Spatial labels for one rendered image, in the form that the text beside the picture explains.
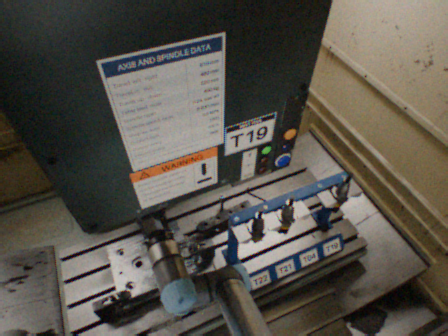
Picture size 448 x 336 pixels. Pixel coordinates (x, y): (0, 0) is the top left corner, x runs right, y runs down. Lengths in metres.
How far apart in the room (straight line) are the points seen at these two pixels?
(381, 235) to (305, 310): 0.49
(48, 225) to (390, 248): 1.74
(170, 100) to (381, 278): 1.33
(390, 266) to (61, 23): 1.50
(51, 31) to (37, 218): 1.73
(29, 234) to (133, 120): 1.61
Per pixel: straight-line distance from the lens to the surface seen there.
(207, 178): 0.61
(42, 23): 0.38
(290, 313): 1.46
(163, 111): 0.46
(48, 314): 1.70
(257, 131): 0.57
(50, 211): 2.05
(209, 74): 0.45
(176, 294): 0.72
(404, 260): 1.62
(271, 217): 1.07
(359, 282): 1.59
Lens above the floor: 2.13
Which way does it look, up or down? 51 degrees down
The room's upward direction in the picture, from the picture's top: straight up
